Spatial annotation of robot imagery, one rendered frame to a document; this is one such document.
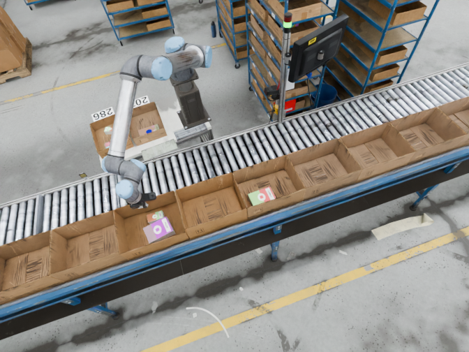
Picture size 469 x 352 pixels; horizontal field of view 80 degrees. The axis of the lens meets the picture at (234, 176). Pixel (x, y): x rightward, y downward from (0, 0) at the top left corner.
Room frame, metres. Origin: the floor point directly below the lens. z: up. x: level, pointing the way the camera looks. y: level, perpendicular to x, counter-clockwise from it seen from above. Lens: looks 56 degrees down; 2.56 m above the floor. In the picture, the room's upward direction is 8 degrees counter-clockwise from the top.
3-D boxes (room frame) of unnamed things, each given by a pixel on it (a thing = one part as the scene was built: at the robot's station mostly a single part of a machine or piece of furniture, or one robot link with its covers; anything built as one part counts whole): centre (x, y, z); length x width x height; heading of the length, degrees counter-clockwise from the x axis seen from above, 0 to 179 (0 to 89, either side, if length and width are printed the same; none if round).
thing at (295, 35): (2.47, -0.71, 1.19); 0.40 x 0.30 x 0.10; 12
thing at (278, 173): (0.96, -0.21, 0.96); 0.39 x 0.29 x 0.17; 102
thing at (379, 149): (1.12, -0.98, 0.96); 0.39 x 0.29 x 0.17; 101
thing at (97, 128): (1.83, 1.03, 0.80); 0.38 x 0.28 x 0.10; 20
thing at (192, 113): (1.97, 0.30, 0.91); 0.26 x 0.26 x 0.33; 17
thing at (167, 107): (1.94, 0.70, 0.74); 1.00 x 0.58 x 0.03; 107
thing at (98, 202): (1.16, 1.08, 0.72); 0.52 x 0.05 x 0.05; 12
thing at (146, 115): (1.91, 0.73, 0.80); 0.38 x 0.28 x 0.10; 16
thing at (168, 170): (1.28, 0.51, 0.72); 0.52 x 0.05 x 0.05; 12
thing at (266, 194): (0.90, -0.16, 0.92); 0.16 x 0.11 x 0.07; 103
